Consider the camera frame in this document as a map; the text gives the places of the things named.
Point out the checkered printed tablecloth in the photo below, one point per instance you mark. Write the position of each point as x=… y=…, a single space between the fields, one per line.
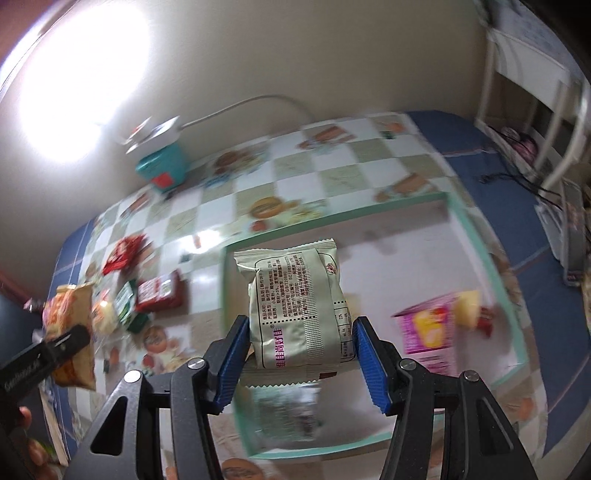
x=286 y=157

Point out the maroon snack packet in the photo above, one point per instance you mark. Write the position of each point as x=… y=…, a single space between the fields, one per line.
x=161 y=290

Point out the white chair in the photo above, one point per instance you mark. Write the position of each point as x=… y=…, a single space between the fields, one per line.
x=485 y=83

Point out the person's left hand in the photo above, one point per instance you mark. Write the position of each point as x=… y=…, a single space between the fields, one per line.
x=25 y=417

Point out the white power strip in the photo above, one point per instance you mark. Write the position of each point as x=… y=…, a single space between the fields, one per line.
x=157 y=134

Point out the small green snack packet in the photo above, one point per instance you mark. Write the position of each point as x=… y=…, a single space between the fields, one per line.
x=129 y=304

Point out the small teal box red label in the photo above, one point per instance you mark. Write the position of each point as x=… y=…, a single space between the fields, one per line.
x=161 y=166

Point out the orange snack bag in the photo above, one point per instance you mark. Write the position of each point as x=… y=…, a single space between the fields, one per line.
x=64 y=309

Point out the pink round object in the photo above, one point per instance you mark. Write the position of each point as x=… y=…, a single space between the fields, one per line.
x=524 y=145

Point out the teal cardboard tray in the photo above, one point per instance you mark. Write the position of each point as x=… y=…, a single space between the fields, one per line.
x=401 y=258

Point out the red triangular snack packet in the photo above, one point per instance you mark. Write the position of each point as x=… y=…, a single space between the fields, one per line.
x=122 y=254

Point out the pale beige cracker packet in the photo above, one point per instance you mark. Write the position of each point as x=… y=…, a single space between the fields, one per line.
x=295 y=300

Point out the pink snack packet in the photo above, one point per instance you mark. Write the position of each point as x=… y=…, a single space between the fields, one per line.
x=425 y=332

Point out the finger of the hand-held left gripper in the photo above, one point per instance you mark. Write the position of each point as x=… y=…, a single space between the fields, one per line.
x=74 y=339

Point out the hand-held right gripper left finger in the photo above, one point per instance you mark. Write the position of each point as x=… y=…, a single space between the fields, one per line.
x=231 y=364

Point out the white phone stand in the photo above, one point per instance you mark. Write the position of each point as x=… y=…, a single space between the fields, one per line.
x=551 y=221

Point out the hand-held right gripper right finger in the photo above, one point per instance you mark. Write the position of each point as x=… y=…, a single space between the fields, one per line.
x=369 y=364

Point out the small red candy packet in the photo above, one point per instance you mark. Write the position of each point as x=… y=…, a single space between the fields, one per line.
x=487 y=321

